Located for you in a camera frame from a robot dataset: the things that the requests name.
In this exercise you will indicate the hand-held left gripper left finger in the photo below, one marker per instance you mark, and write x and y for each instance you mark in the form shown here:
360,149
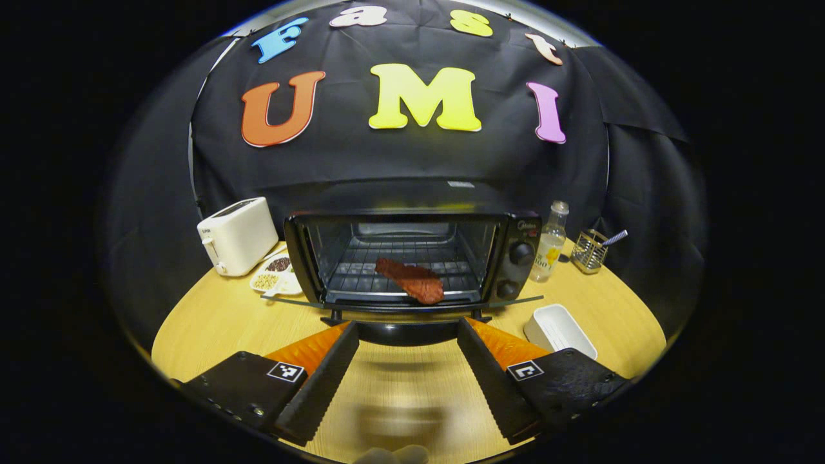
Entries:
325,386

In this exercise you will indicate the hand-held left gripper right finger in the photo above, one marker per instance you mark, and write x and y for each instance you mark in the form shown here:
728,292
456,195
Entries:
493,380

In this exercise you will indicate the black electric oven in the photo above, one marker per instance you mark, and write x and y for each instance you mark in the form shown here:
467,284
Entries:
522,270

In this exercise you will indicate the brown fried chicken piece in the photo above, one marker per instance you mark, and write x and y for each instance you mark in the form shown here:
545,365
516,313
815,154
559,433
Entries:
416,280

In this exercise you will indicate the white rectangular dish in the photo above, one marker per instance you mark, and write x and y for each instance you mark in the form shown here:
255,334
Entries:
554,325

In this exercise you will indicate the white divided plate of grains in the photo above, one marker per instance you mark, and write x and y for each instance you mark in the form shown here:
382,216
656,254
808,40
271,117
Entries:
265,281

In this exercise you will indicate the clear glass bottle yellow label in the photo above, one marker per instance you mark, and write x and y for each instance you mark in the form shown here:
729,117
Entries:
549,251

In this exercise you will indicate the white toaster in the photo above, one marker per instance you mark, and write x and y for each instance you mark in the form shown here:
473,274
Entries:
238,235

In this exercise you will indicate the striped drinking straw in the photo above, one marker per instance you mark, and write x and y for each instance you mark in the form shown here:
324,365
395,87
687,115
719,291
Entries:
615,238

